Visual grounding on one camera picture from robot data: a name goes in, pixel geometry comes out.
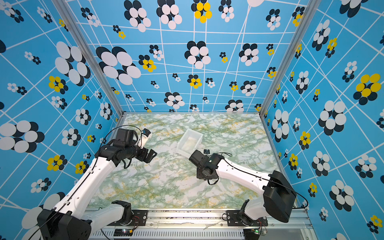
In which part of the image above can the left aluminium corner post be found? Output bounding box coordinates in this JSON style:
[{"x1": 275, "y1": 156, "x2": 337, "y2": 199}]
[{"x1": 52, "y1": 1, "x2": 124, "y2": 118}]

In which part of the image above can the white plastic bin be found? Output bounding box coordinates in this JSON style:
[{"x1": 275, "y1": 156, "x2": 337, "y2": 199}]
[{"x1": 176, "y1": 129, "x2": 204, "y2": 158}]

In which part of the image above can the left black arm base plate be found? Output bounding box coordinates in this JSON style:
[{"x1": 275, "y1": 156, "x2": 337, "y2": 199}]
[{"x1": 109, "y1": 209, "x2": 149, "y2": 227}]

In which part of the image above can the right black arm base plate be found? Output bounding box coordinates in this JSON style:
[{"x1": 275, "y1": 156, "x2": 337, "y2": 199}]
[{"x1": 222, "y1": 210, "x2": 268, "y2": 228}]

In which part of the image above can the left controller board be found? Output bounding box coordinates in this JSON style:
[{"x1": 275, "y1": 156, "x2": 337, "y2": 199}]
[{"x1": 114, "y1": 229, "x2": 133, "y2": 238}]

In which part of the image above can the right aluminium corner post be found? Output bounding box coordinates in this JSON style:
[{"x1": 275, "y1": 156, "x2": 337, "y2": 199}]
[{"x1": 260, "y1": 0, "x2": 321, "y2": 117}]

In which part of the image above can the right controller board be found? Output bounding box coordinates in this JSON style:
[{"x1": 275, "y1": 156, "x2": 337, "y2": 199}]
[{"x1": 243, "y1": 229, "x2": 261, "y2": 240}]

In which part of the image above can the controller board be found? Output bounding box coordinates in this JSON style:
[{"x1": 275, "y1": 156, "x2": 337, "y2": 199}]
[
  {"x1": 243, "y1": 229, "x2": 261, "y2": 240},
  {"x1": 114, "y1": 229, "x2": 133, "y2": 238}
]

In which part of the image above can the aluminium corner post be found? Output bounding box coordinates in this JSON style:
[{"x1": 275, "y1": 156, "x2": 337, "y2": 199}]
[
  {"x1": 52, "y1": 1, "x2": 124, "y2": 118},
  {"x1": 260, "y1": 0, "x2": 321, "y2": 117}
]

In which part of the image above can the aluminium front rail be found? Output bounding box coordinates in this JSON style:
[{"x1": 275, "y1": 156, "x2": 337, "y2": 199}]
[{"x1": 88, "y1": 209, "x2": 317, "y2": 240}]

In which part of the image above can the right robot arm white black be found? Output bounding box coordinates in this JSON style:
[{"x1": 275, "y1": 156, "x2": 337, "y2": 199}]
[{"x1": 189, "y1": 150, "x2": 298, "y2": 226}]

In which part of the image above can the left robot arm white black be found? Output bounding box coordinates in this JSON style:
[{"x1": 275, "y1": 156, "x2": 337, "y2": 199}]
[{"x1": 37, "y1": 125, "x2": 157, "y2": 240}]

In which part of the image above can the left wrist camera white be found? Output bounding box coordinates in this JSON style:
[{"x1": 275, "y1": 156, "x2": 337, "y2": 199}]
[{"x1": 137, "y1": 129, "x2": 152, "y2": 149}]

